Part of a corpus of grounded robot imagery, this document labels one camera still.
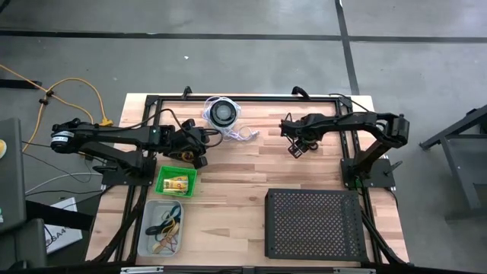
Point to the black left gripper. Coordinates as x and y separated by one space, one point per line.
188 141

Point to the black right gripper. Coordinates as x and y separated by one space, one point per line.
300 129

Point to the yellow crayon pack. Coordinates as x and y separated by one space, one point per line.
175 184
179 178
179 191

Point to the green plastic basket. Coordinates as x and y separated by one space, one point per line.
160 190

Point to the blue rubber band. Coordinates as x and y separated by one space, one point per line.
173 220

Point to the white plastic bin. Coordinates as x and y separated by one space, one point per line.
150 213

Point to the yellow rubber band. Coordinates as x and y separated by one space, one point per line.
167 228

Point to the black rubber band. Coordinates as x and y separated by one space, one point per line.
152 229

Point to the red rubber band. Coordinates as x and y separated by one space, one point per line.
176 243

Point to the tan rubber band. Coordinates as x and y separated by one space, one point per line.
158 247

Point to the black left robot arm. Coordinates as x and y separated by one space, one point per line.
114 133

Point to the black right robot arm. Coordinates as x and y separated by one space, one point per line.
354 120

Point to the black plastic basket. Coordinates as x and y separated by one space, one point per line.
171 158

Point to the black perforated metal shelf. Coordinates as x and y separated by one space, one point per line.
272 228

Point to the white labelled box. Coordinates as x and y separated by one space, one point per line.
62 239

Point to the black metal stand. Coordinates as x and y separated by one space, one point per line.
464 171

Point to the grey equipment case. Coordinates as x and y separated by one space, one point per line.
11 171

